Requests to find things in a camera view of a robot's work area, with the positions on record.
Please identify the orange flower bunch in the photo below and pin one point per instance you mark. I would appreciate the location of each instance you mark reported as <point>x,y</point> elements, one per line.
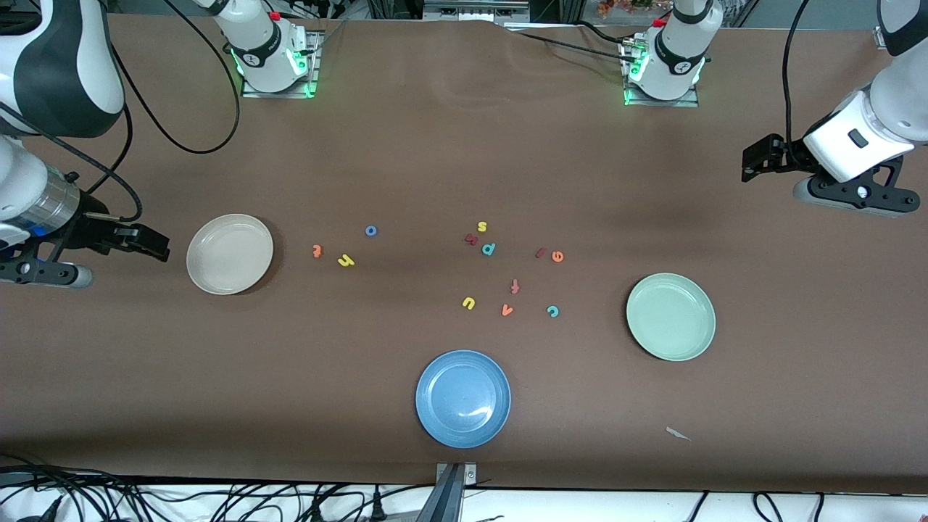
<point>623,7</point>

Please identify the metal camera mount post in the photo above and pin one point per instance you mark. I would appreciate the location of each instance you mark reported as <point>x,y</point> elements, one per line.
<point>453,493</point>

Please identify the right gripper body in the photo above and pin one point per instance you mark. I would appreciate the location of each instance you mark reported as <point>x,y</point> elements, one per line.
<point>93,228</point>

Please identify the light green plate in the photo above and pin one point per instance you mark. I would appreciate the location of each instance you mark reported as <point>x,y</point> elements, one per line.
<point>670,317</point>

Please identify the yellow letter h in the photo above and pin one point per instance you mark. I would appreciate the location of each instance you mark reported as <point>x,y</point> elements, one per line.
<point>346,260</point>

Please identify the small white paper scrap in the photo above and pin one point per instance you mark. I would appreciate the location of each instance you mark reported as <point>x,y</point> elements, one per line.
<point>678,433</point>

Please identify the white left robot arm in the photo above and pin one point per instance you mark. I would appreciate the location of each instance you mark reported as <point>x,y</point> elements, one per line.
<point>681,58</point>

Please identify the large table cover sheet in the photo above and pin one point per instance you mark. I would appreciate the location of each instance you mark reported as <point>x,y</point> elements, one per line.
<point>435,145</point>

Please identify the grey power strip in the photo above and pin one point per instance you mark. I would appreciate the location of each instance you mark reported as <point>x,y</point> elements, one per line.
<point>475,11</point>

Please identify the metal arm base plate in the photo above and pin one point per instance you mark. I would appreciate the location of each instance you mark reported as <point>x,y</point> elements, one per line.
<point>692,100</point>
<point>312,72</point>

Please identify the aluminium frame rail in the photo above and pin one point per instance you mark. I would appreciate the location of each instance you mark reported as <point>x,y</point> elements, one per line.
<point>879,38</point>

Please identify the blue plate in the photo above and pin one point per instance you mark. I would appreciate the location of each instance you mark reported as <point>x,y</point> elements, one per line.
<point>462,399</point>

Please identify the beige brown plate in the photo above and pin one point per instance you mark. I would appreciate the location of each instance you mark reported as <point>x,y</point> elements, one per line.
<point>230,254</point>

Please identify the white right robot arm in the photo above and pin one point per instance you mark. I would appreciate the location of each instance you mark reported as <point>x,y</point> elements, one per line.
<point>65,72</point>

